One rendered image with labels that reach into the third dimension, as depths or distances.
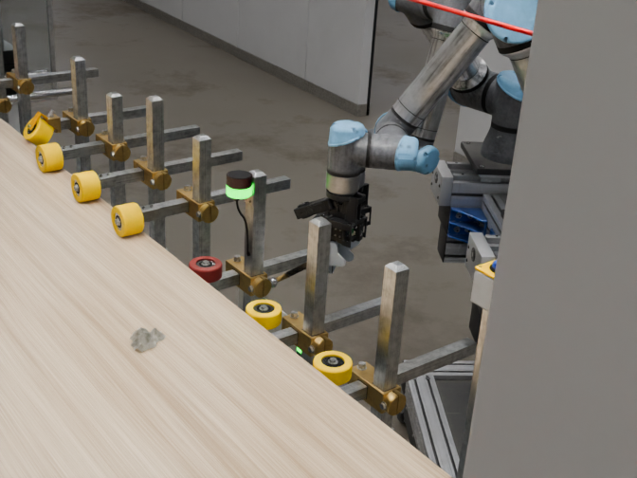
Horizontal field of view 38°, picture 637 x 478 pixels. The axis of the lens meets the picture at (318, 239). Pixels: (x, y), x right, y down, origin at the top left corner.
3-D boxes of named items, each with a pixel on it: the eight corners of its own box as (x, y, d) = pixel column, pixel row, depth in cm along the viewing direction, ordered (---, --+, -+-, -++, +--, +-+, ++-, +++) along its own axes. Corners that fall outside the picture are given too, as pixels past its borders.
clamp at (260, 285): (242, 272, 237) (242, 255, 235) (271, 295, 227) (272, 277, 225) (223, 278, 234) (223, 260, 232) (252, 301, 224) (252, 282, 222)
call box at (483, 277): (496, 295, 166) (502, 256, 163) (525, 311, 161) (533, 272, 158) (468, 304, 162) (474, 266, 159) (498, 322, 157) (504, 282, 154)
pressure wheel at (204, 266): (210, 292, 232) (211, 250, 227) (227, 305, 226) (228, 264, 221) (183, 300, 227) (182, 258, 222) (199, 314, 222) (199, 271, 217)
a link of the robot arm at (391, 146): (418, 126, 205) (369, 122, 206) (419, 143, 195) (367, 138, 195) (414, 159, 209) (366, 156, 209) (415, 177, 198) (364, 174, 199)
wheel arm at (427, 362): (464, 350, 216) (466, 335, 215) (475, 357, 214) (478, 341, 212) (316, 410, 192) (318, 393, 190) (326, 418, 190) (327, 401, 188)
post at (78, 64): (88, 196, 308) (81, 54, 287) (92, 200, 305) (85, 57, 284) (78, 198, 306) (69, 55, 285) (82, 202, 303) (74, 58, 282)
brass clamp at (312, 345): (300, 328, 221) (300, 310, 219) (335, 354, 212) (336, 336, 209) (279, 335, 218) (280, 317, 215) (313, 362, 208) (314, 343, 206)
